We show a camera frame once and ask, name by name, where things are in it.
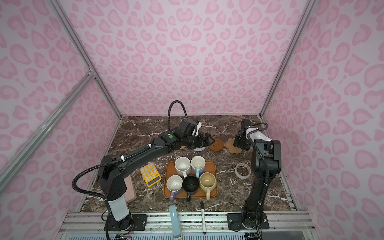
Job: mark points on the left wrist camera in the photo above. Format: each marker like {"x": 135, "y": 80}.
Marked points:
{"x": 189, "y": 127}

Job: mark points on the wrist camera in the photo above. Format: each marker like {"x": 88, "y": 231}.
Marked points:
{"x": 189, "y": 127}
{"x": 245, "y": 124}

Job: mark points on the brown wooden round coaster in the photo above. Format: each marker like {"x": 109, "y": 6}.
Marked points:
{"x": 217, "y": 146}

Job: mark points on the black marker pen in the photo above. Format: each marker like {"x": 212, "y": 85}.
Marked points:
{"x": 203, "y": 218}

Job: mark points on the grey blue round coaster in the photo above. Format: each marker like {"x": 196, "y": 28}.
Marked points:
{"x": 199, "y": 149}

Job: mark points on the white speckled mug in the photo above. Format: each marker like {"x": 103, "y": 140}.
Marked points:
{"x": 183, "y": 166}

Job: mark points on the cream yellow mug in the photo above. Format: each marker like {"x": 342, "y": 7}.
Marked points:
{"x": 208, "y": 184}

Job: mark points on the white mug purple handle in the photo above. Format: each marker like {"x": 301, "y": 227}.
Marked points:
{"x": 174, "y": 185}

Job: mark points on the light blue stapler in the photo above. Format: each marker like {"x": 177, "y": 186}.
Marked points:
{"x": 175, "y": 222}

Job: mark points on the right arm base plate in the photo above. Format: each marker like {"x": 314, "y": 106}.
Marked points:
{"x": 236, "y": 223}

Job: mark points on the brown paw shaped coaster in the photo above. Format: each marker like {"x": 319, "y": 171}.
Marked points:
{"x": 231, "y": 148}

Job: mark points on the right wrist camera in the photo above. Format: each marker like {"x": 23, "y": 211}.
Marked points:
{"x": 245, "y": 124}

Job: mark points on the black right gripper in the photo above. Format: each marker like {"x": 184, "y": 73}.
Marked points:
{"x": 236, "y": 142}

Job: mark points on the black mug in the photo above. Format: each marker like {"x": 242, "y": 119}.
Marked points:
{"x": 190, "y": 186}

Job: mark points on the light blue mug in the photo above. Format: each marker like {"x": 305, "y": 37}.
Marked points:
{"x": 198, "y": 165}

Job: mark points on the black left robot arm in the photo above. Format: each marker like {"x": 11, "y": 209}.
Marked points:
{"x": 115, "y": 170}

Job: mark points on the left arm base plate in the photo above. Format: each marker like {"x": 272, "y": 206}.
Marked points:
{"x": 133, "y": 222}

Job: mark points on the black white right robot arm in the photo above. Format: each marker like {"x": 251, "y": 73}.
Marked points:
{"x": 266, "y": 163}

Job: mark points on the clear tape roll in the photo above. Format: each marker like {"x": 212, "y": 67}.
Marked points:
{"x": 243, "y": 171}

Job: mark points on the pink case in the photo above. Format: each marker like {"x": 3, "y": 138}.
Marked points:
{"x": 130, "y": 194}

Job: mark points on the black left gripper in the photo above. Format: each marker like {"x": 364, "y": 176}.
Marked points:
{"x": 202, "y": 142}

